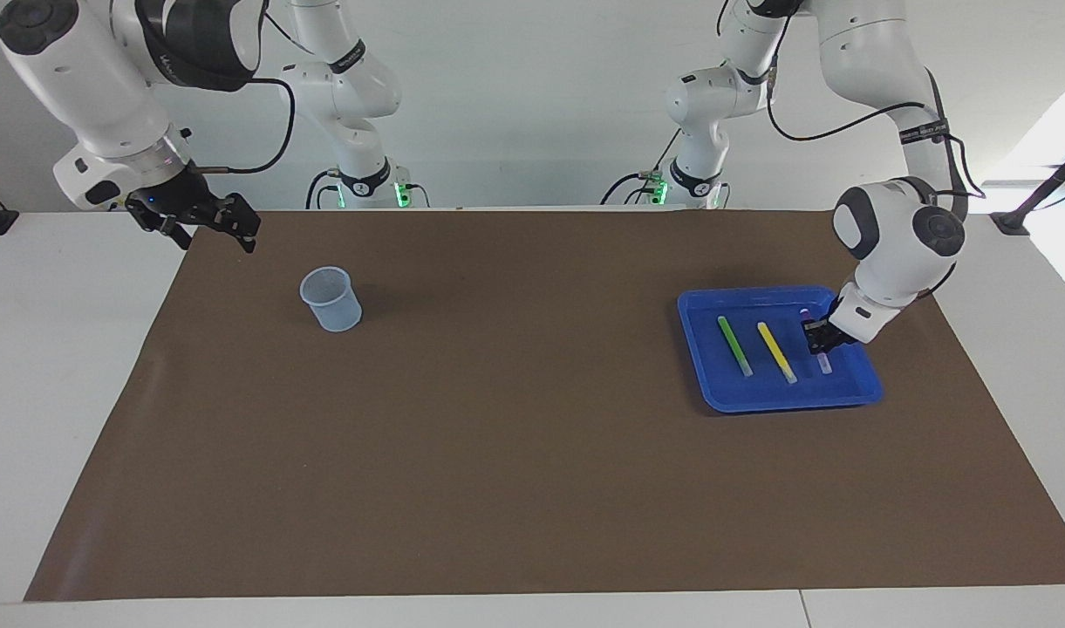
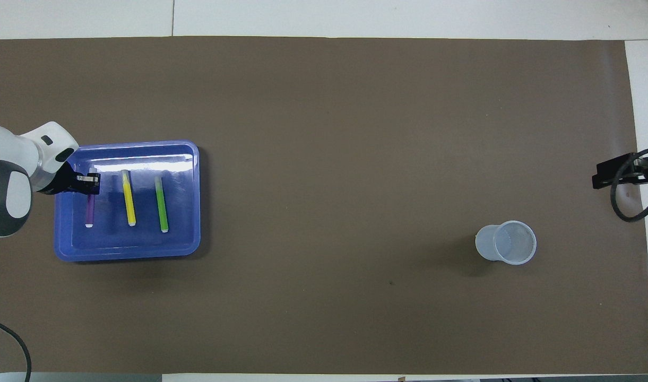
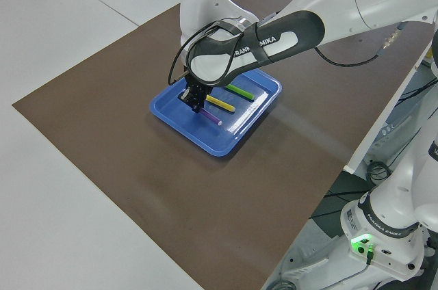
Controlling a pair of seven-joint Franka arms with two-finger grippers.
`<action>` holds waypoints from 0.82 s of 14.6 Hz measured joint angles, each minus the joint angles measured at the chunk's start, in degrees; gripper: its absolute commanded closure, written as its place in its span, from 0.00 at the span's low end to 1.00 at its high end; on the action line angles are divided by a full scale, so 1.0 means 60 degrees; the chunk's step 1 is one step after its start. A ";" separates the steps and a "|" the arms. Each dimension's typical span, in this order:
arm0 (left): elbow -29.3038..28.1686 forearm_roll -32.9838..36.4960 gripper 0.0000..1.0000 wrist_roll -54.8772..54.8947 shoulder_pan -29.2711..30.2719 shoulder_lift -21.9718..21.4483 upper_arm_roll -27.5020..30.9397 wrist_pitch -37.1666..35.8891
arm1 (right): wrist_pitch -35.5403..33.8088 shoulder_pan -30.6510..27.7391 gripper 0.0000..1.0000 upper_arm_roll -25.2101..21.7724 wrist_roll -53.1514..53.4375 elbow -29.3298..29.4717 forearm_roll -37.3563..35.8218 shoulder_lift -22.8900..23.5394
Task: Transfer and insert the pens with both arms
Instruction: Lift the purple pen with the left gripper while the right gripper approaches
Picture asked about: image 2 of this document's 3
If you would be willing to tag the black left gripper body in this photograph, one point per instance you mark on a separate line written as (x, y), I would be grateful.
(61, 183)

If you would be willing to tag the purple pen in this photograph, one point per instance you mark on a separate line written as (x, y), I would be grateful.
(89, 212)

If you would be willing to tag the yellow pen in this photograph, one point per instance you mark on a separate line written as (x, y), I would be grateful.
(128, 201)

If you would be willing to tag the green pen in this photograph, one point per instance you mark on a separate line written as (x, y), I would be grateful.
(162, 207)

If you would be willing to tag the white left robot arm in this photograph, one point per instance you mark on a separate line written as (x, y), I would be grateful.
(5, 159)

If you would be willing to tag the blue plastic tray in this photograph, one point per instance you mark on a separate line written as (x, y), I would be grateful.
(180, 223)

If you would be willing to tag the translucent plastic cup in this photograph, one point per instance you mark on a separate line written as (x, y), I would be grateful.
(509, 244)

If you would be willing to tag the brown table mat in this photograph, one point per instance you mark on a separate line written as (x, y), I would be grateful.
(324, 106)

